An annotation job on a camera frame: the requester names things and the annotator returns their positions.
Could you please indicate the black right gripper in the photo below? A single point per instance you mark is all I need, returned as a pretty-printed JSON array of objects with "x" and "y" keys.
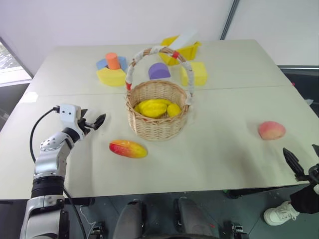
[{"x": 310, "y": 174}]

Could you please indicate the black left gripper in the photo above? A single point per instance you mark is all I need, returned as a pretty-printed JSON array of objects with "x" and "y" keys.
[{"x": 86, "y": 125}]

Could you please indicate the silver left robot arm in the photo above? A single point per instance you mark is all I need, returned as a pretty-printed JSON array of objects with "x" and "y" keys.
[{"x": 47, "y": 164}]

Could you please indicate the yellow ridged star fruit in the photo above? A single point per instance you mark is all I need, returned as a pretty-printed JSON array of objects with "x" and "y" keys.
[{"x": 152, "y": 107}]

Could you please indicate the pink peach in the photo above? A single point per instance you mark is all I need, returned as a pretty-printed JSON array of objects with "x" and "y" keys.
[{"x": 272, "y": 130}]

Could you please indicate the yellow foam arch block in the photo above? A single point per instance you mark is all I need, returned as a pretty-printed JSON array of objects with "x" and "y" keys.
[{"x": 112, "y": 77}]

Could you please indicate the black trouser leg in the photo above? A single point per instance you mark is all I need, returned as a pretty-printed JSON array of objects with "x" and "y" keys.
[{"x": 305, "y": 201}]

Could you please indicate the red and yellow mango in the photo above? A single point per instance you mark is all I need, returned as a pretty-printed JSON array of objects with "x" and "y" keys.
[{"x": 128, "y": 149}]

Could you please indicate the blue foam block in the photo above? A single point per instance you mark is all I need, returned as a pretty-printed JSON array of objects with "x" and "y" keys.
[{"x": 101, "y": 64}]

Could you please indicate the orange foam cylinder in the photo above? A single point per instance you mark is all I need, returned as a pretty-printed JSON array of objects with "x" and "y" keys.
[{"x": 112, "y": 61}]

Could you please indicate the white sneaker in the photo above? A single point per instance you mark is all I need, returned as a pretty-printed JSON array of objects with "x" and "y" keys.
[{"x": 279, "y": 213}]

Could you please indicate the purple foam half cylinder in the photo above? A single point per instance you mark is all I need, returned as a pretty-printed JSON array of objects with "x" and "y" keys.
[{"x": 159, "y": 71}]

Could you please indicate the yellow lemon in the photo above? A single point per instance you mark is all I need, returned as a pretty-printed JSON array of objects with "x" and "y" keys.
[{"x": 174, "y": 110}]

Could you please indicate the black clamp with white label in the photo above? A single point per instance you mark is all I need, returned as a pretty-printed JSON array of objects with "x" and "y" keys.
[
  {"x": 97, "y": 230},
  {"x": 238, "y": 230}
]

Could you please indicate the dark grey rounded shape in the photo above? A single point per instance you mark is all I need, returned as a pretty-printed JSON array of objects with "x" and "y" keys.
[
  {"x": 194, "y": 219},
  {"x": 129, "y": 220}
]

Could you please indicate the yellow plastic triangular bin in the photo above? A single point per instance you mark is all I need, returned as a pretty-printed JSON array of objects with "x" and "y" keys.
[{"x": 187, "y": 52}]

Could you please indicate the white flat board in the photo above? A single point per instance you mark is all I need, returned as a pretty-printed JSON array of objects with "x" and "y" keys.
[{"x": 185, "y": 38}]

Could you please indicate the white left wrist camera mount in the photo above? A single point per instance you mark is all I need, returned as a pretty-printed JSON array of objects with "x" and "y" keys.
[{"x": 69, "y": 113}]

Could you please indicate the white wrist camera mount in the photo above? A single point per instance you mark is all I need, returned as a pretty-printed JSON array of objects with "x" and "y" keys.
[
  {"x": 69, "y": 113},
  {"x": 317, "y": 189}
]

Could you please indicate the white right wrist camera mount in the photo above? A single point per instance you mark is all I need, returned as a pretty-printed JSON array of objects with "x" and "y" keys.
[{"x": 317, "y": 189}]

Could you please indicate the black table frame rail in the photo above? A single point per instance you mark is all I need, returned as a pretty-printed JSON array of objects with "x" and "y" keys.
[{"x": 79, "y": 201}]

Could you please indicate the window with grey frame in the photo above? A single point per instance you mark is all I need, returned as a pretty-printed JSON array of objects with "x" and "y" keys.
[{"x": 11, "y": 64}]

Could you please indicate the dark grey wall post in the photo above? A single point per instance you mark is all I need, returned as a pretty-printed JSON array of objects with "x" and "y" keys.
[{"x": 229, "y": 18}]

